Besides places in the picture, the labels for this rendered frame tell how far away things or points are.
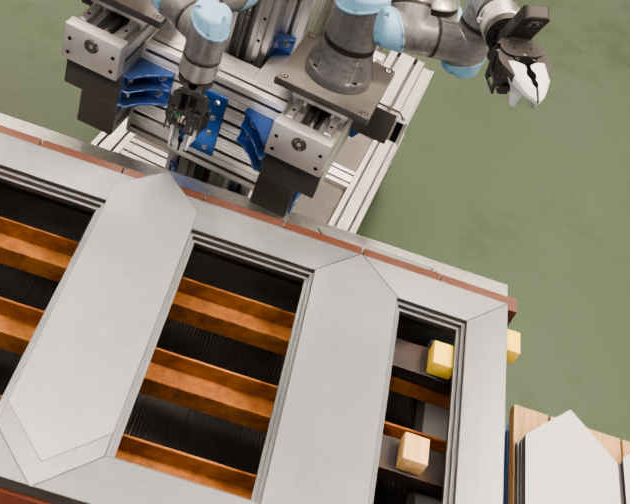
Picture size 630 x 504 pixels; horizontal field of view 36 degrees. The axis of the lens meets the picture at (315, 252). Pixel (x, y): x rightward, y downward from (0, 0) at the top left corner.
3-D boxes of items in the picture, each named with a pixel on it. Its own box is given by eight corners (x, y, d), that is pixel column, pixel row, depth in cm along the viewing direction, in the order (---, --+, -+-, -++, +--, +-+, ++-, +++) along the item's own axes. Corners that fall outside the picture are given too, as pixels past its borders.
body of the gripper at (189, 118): (160, 129, 196) (172, 82, 188) (171, 104, 202) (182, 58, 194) (197, 141, 197) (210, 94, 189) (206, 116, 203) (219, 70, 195)
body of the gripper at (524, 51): (533, 99, 166) (516, 56, 174) (549, 57, 160) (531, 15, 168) (490, 96, 164) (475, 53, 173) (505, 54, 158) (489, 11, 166)
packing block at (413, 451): (420, 476, 182) (428, 465, 180) (395, 468, 182) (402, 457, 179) (422, 450, 187) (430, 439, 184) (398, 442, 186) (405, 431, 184)
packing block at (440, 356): (448, 380, 201) (456, 369, 198) (425, 372, 200) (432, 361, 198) (450, 358, 205) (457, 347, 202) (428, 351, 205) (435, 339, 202)
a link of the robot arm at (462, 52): (419, 49, 188) (440, 1, 180) (472, 60, 191) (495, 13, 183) (426, 74, 182) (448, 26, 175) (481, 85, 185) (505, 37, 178)
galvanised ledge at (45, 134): (500, 353, 228) (506, 345, 226) (-44, 172, 217) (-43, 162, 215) (502, 293, 243) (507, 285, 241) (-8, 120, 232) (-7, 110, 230)
